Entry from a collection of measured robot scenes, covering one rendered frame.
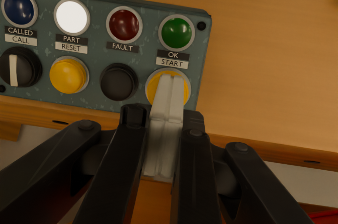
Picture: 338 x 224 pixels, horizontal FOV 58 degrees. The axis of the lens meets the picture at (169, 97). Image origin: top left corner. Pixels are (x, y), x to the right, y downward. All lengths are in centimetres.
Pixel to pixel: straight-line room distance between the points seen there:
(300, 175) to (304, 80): 99
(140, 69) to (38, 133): 103
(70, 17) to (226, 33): 13
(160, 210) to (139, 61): 18
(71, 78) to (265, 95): 15
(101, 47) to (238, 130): 12
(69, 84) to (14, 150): 104
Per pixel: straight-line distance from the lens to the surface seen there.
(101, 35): 22
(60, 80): 22
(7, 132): 117
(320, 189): 128
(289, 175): 124
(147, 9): 21
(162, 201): 34
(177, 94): 16
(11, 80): 23
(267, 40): 28
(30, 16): 23
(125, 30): 21
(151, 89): 21
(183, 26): 20
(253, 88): 26
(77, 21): 21
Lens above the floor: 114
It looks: 76 degrees down
